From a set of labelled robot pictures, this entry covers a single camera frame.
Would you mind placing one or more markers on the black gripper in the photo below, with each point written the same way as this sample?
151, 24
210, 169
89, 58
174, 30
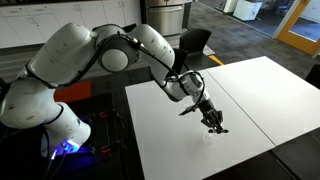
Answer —
211, 112

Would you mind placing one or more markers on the black marker pen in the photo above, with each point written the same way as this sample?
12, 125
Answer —
225, 131

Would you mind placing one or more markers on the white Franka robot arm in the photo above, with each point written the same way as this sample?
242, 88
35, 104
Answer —
66, 56

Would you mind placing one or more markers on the clear plastic cup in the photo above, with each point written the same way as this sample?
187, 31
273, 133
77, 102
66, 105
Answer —
207, 138

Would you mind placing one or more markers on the red clamp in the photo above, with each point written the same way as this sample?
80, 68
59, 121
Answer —
106, 149
103, 115

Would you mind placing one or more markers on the black robot mounting stand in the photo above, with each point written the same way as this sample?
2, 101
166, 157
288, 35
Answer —
100, 103

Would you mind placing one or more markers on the stainless steel refrigerator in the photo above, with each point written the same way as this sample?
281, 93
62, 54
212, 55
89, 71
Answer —
165, 18

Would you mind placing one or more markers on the white storage box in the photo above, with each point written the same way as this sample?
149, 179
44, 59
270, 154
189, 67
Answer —
247, 9

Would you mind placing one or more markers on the white appliance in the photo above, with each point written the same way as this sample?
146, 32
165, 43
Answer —
230, 5

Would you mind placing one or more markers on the yellow door frame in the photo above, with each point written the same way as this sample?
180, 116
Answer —
293, 38

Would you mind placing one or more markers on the white wall cabinets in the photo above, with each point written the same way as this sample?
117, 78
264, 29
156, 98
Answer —
33, 20

